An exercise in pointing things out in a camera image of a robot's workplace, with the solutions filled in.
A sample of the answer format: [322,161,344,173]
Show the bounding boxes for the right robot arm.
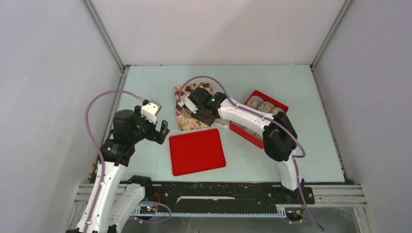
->
[178,87,302,203]

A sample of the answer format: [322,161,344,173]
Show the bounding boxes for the red chocolate box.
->
[229,90,289,149]

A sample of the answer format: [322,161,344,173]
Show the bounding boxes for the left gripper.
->
[129,106,169,144]

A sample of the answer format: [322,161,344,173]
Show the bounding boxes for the purple cable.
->
[178,76,326,232]
[82,90,173,233]

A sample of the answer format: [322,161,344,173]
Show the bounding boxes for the metal tongs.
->
[182,109,229,129]

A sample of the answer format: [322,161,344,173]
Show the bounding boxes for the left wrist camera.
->
[140,100,162,125]

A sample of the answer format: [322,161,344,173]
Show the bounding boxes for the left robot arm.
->
[70,100,170,233]

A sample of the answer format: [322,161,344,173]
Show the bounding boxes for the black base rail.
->
[146,182,315,215]

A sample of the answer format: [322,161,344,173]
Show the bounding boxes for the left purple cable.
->
[82,90,173,233]

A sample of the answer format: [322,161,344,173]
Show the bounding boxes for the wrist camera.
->
[140,100,162,125]
[178,95,198,114]

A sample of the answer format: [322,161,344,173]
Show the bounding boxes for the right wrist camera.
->
[178,95,198,114]

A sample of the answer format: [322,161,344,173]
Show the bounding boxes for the floral tray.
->
[174,82,214,132]

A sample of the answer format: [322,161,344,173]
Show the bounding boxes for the red box lid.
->
[169,129,226,176]

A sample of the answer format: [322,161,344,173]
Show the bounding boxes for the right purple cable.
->
[178,76,326,232]

